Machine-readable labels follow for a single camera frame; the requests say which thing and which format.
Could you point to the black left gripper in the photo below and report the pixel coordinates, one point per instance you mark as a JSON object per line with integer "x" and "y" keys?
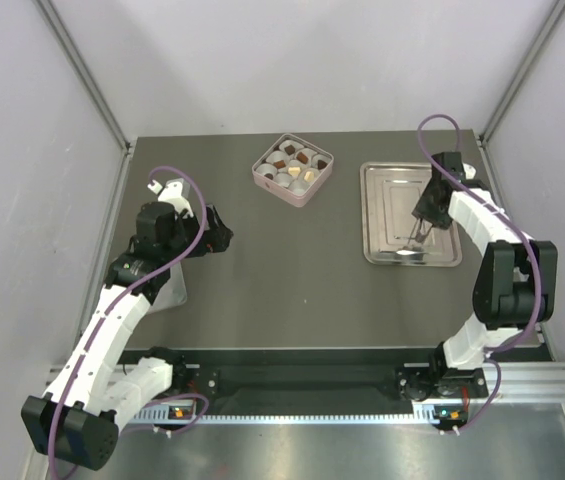
{"x": 213, "y": 240}

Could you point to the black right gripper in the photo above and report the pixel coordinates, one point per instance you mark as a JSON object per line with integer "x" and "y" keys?
{"x": 423, "y": 209}

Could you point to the steel tweezers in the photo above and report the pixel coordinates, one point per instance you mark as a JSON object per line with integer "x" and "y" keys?
{"x": 419, "y": 234}

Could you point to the brown chocolate bar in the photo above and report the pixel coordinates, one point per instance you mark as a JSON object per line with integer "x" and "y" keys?
{"x": 303, "y": 158}

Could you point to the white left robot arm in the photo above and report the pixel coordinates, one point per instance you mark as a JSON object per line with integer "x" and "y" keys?
{"x": 80, "y": 415}

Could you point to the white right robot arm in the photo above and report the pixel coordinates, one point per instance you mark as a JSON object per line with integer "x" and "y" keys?
{"x": 515, "y": 286}

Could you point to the pink chocolate tin box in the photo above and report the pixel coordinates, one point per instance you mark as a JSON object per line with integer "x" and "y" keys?
{"x": 293, "y": 190}

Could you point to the steel tray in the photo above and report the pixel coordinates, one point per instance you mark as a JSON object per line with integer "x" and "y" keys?
{"x": 389, "y": 192}

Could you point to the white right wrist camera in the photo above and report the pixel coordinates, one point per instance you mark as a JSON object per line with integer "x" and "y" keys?
{"x": 470, "y": 171}

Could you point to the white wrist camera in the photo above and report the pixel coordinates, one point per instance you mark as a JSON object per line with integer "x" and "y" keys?
{"x": 174, "y": 192}
{"x": 470, "y": 171}

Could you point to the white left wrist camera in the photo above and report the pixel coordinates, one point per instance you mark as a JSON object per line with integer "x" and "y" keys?
{"x": 174, "y": 192}

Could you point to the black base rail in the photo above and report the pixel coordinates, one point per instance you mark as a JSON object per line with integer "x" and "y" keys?
{"x": 307, "y": 386}

